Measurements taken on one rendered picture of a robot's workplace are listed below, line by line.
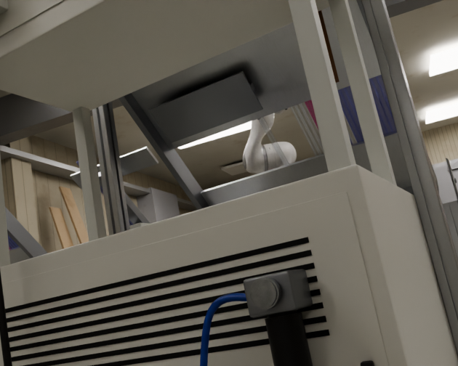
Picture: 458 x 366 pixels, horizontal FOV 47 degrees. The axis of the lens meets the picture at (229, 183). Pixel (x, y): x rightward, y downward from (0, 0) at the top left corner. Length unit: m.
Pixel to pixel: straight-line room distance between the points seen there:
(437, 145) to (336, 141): 9.34
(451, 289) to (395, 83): 0.41
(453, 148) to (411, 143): 8.93
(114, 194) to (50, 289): 0.51
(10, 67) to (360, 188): 0.73
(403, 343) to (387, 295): 0.06
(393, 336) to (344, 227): 0.13
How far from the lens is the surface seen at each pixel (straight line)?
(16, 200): 5.77
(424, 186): 1.06
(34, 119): 5.25
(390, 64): 1.12
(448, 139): 10.03
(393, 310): 0.64
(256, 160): 2.22
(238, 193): 1.65
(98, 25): 0.99
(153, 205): 8.19
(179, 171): 1.61
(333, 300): 0.65
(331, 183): 0.66
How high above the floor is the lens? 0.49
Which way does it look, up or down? 13 degrees up
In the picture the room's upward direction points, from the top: 11 degrees counter-clockwise
